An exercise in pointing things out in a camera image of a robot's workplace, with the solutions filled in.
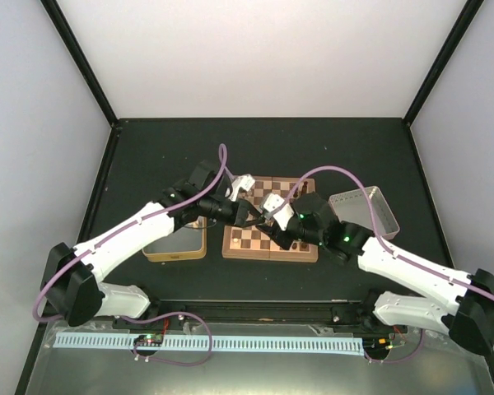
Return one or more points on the small electronics board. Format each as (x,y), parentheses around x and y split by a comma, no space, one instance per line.
(149,340)

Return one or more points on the white slotted cable duct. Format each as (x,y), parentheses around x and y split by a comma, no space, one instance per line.
(256,344)

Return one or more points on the wooden chess board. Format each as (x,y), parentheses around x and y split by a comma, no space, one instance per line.
(255,245)

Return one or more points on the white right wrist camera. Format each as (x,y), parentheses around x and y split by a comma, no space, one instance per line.
(276,208)

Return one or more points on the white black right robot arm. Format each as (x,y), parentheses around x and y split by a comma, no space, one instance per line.
(452,302)

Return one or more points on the black frame post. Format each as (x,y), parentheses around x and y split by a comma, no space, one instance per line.
(457,32)
(60,22)

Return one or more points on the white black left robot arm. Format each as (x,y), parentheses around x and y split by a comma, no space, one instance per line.
(74,279)

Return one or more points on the dark chess knight near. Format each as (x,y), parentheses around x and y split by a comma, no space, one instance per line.
(304,246)

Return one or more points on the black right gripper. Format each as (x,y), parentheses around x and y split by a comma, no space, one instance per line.
(276,235)

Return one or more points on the black frame post left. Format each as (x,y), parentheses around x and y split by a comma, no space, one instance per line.
(60,22)

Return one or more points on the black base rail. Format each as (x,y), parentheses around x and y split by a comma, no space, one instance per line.
(343,316)

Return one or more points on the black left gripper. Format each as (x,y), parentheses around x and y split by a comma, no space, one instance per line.
(241,208)

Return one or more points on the dark chess rook far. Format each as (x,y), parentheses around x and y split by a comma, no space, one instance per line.
(305,187)

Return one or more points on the yellow tin box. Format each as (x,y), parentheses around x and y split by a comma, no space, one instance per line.
(187,243)

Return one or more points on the black frame post right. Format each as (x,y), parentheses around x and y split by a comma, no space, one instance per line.
(457,32)

